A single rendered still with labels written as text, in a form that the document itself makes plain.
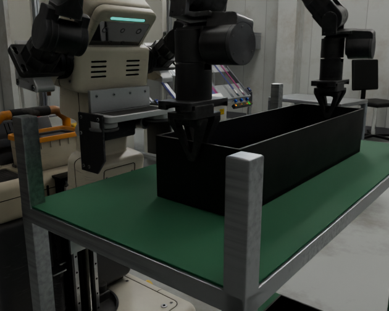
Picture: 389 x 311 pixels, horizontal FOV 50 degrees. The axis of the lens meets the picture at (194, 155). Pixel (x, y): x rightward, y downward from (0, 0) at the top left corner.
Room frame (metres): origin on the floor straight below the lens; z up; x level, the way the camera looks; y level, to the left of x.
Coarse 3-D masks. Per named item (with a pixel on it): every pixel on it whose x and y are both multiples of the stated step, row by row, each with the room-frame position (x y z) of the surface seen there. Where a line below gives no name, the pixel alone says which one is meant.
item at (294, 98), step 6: (288, 96) 3.76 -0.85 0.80; (294, 96) 3.76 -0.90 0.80; (300, 96) 3.76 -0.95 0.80; (306, 96) 3.76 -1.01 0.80; (312, 96) 3.76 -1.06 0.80; (330, 96) 3.76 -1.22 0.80; (294, 102) 3.52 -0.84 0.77; (300, 102) 3.48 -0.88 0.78; (306, 102) 3.44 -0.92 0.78; (312, 102) 3.39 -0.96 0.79; (318, 102) 3.36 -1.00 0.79; (330, 102) 3.30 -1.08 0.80; (342, 102) 3.30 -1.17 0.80; (348, 102) 3.30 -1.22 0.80; (354, 102) 3.36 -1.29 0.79; (360, 102) 3.42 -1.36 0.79; (366, 102) 3.50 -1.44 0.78; (366, 108) 3.51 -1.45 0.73; (366, 114) 3.51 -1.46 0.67
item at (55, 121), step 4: (52, 120) 3.52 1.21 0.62; (56, 120) 3.52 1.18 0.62; (60, 120) 3.52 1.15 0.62; (72, 120) 3.52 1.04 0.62; (52, 124) 3.34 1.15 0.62; (56, 124) 3.34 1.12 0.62; (60, 124) 3.34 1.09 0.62; (128, 136) 3.57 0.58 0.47; (132, 136) 3.60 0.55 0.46; (128, 140) 3.57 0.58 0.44; (132, 140) 3.60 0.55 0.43; (128, 144) 3.57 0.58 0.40; (132, 144) 3.60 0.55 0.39; (132, 148) 3.60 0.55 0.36
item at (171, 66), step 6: (156, 42) 1.36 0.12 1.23; (162, 42) 1.33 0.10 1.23; (156, 48) 1.34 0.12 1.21; (162, 48) 1.33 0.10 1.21; (156, 54) 1.34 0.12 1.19; (162, 54) 1.34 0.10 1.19; (168, 54) 1.34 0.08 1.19; (174, 54) 1.34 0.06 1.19; (162, 60) 1.34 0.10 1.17; (168, 60) 1.34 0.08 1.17; (174, 60) 1.37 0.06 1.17; (156, 66) 1.34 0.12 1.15; (162, 66) 1.35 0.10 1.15; (168, 66) 1.38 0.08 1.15; (174, 66) 1.40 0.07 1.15
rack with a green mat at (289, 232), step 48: (384, 144) 1.12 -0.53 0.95; (96, 192) 0.73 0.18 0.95; (144, 192) 0.73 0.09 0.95; (240, 192) 0.40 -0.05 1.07; (288, 192) 0.73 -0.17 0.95; (336, 192) 0.73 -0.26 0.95; (48, 240) 0.67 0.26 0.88; (96, 240) 0.54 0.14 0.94; (144, 240) 0.53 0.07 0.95; (192, 240) 0.53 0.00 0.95; (240, 240) 0.40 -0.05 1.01; (288, 240) 0.53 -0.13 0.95; (48, 288) 0.67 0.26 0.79; (192, 288) 0.44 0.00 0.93; (240, 288) 0.39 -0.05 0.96
